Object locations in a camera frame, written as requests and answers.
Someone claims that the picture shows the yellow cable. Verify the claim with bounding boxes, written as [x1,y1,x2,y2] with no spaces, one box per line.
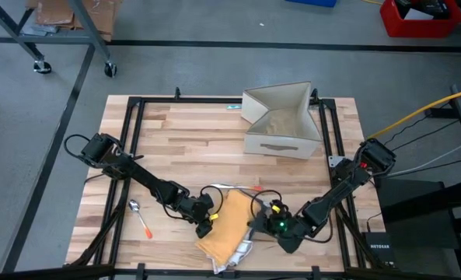
[365,85,461,141]

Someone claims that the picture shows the blue plastic bin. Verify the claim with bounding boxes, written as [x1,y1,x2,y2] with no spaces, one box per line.
[284,0,338,8]

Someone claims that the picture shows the black aluminium table frame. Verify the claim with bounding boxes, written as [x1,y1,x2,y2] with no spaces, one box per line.
[65,87,390,280]

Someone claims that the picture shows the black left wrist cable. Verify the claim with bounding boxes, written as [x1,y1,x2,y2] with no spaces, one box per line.
[199,184,225,215]

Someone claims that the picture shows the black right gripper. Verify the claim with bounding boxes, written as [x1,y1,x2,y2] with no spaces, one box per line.
[247,198,307,242]

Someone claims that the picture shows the white floor cable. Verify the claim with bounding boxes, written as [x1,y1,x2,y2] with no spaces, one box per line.
[393,142,461,174]

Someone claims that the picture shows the red plastic bin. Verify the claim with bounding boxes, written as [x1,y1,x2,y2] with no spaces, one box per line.
[379,0,461,39]

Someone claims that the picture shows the black floor cable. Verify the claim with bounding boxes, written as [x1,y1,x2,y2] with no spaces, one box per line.
[385,118,461,152]
[393,156,461,177]

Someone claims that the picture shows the beige fabric storage box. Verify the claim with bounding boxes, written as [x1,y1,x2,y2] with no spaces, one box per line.
[240,80,324,160]

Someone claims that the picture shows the black Netgear network switch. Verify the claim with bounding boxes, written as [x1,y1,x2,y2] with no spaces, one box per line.
[361,231,397,269]

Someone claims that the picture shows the mustard yellow towel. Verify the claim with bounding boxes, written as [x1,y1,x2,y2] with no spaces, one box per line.
[194,189,263,268]

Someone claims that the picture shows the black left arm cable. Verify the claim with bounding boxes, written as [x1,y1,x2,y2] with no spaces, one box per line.
[63,133,95,161]

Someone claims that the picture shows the brown cardboard sheets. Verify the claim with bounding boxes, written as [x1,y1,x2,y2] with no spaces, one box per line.
[24,0,122,43]

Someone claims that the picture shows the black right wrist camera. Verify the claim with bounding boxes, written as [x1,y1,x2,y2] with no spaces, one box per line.
[277,233,306,255]

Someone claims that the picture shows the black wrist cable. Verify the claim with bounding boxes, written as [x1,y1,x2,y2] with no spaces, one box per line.
[250,188,284,219]
[199,184,225,215]

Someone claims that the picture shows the grey metal wheeled cart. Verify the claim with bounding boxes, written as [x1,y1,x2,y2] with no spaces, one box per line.
[0,0,118,78]

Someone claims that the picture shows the silver metal spoon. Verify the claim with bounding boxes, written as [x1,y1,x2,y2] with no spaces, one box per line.
[128,198,154,240]

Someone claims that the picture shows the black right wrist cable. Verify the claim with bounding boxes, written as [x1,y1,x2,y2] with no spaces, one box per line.
[250,188,284,219]

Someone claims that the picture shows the white checked towel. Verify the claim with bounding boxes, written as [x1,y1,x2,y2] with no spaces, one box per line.
[211,239,254,275]

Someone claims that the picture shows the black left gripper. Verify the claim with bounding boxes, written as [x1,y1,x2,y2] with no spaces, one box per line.
[179,192,216,240]

